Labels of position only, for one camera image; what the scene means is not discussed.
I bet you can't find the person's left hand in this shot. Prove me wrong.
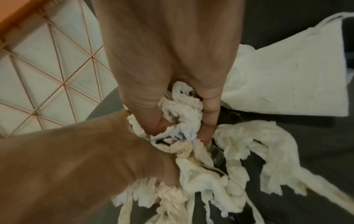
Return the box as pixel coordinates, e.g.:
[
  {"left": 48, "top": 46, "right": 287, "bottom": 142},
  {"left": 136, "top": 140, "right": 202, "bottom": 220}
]
[{"left": 0, "top": 110, "right": 180, "bottom": 224}]

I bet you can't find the person's right hand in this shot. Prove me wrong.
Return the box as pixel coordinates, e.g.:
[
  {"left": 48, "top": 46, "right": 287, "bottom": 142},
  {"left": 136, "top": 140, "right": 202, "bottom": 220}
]
[{"left": 91, "top": 0, "right": 247, "bottom": 143}]

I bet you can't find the white paper napkin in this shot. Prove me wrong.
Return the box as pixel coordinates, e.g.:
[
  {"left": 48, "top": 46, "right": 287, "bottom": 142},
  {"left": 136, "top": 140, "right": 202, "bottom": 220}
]
[{"left": 221, "top": 12, "right": 354, "bottom": 117}]

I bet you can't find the shredded paper trash pile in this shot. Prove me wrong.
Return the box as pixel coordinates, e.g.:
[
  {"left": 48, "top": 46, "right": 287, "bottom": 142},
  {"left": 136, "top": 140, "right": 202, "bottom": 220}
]
[{"left": 110, "top": 80, "right": 354, "bottom": 224}]

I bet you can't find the grey upholstered chair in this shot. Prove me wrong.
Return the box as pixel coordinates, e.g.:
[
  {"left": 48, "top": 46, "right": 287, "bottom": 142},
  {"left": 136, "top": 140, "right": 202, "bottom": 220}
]
[{"left": 83, "top": 0, "right": 354, "bottom": 224}]

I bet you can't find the orange mesh fence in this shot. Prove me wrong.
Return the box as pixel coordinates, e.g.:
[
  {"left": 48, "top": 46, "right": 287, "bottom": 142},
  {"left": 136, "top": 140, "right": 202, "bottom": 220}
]
[{"left": 0, "top": 0, "right": 119, "bottom": 138}]

